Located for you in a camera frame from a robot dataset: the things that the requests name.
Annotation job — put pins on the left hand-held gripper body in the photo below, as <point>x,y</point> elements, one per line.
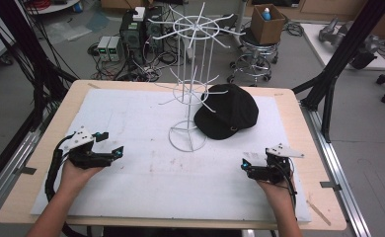
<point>80,138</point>

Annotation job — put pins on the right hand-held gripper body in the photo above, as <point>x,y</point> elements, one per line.
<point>276,168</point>

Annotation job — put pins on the black baseball cap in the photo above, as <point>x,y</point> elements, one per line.
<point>228,112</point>

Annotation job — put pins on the person's right hand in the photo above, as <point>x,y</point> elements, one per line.
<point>277,191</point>

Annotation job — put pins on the person's left hand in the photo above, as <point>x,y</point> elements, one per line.
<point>77,176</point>

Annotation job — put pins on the grey tape piece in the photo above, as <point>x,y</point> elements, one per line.
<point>330,185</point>
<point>27,170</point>

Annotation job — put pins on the white foam mat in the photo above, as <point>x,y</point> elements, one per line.
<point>167,184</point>

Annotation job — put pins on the thin wooden stick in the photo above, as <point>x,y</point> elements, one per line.
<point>319,213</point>

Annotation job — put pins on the grey bench power supply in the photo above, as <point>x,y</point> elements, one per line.
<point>115,49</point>
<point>103,48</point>

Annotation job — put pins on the chrome rolling stool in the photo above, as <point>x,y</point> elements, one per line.
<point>254,62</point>

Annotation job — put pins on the black computer tower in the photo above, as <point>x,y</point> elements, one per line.
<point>132,39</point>

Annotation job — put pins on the clear plastic sheet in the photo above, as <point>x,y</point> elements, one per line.
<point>72,28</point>

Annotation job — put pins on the white platform board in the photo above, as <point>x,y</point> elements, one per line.
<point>315,42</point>

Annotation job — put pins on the brown cardboard box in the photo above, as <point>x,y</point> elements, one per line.
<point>267,28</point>

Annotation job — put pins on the white power adapter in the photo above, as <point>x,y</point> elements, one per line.
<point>139,14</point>

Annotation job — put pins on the round white table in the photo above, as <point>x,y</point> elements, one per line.
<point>54,6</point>

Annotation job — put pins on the blue bottle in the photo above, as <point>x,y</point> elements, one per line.
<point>266,14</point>

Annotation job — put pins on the aluminium rail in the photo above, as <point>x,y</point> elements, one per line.
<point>6,171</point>
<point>338,171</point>

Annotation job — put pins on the black metal frame strut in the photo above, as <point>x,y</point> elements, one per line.
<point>32,59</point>
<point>332,75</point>

